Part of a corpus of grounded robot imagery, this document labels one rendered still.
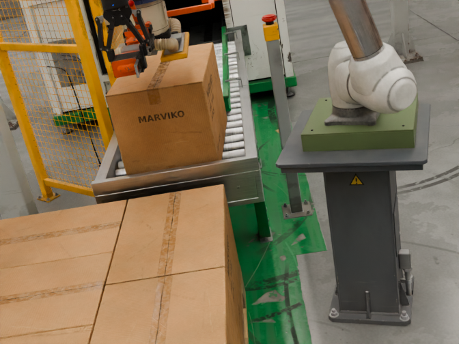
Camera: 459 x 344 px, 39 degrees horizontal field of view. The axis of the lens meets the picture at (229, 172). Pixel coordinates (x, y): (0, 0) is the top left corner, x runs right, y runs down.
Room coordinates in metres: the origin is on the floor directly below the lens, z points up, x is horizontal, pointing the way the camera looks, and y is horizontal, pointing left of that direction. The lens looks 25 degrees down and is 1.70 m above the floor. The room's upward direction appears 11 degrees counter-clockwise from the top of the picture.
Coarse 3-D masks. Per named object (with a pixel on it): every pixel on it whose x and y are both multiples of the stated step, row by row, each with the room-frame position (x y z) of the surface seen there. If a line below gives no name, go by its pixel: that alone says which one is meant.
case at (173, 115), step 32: (160, 64) 2.84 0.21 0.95; (192, 64) 2.74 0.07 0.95; (128, 96) 2.51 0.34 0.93; (160, 96) 2.49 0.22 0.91; (192, 96) 2.48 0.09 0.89; (128, 128) 2.51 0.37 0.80; (160, 128) 2.50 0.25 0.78; (192, 128) 2.48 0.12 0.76; (224, 128) 2.87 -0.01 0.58; (128, 160) 2.52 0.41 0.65; (160, 160) 2.50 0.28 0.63; (192, 160) 2.48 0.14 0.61
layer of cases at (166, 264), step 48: (192, 192) 2.33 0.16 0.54; (0, 240) 2.23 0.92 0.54; (48, 240) 2.16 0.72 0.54; (96, 240) 2.09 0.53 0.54; (144, 240) 2.02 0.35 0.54; (192, 240) 1.96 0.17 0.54; (0, 288) 1.88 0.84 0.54; (48, 288) 1.83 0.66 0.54; (96, 288) 1.77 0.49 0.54; (144, 288) 1.72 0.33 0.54; (192, 288) 1.67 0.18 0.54; (240, 288) 2.18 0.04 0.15; (0, 336) 1.61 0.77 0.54; (48, 336) 1.57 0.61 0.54; (96, 336) 1.52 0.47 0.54; (144, 336) 1.48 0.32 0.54; (192, 336) 1.44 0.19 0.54; (240, 336) 1.79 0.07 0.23
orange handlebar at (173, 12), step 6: (210, 0) 2.60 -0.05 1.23; (192, 6) 2.55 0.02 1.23; (198, 6) 2.54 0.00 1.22; (204, 6) 2.54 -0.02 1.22; (210, 6) 2.54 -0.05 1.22; (168, 12) 2.54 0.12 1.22; (174, 12) 2.54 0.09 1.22; (180, 12) 2.54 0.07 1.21; (186, 12) 2.54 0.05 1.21; (192, 12) 2.54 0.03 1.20; (150, 24) 2.41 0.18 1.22; (126, 42) 2.13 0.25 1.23; (132, 42) 2.13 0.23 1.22; (120, 66) 1.87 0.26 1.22; (126, 66) 1.86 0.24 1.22; (132, 66) 1.86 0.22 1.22
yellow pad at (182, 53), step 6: (186, 36) 2.59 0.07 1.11; (180, 42) 2.49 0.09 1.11; (186, 42) 2.50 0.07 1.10; (180, 48) 2.40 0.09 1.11; (186, 48) 2.40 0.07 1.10; (162, 54) 2.39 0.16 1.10; (168, 54) 2.37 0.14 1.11; (174, 54) 2.35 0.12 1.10; (180, 54) 2.34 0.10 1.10; (186, 54) 2.34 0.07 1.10; (162, 60) 2.34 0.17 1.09; (168, 60) 2.34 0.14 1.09
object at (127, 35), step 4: (148, 24) 2.30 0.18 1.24; (128, 28) 2.30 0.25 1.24; (136, 28) 2.30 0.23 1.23; (140, 28) 2.30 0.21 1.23; (148, 28) 2.27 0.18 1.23; (152, 28) 2.29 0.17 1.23; (124, 32) 2.23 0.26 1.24; (128, 32) 2.22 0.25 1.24; (140, 32) 2.22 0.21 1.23; (148, 32) 2.22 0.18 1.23; (124, 36) 2.23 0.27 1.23; (128, 36) 2.22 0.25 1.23; (132, 36) 2.22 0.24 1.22; (152, 36) 2.25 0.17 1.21
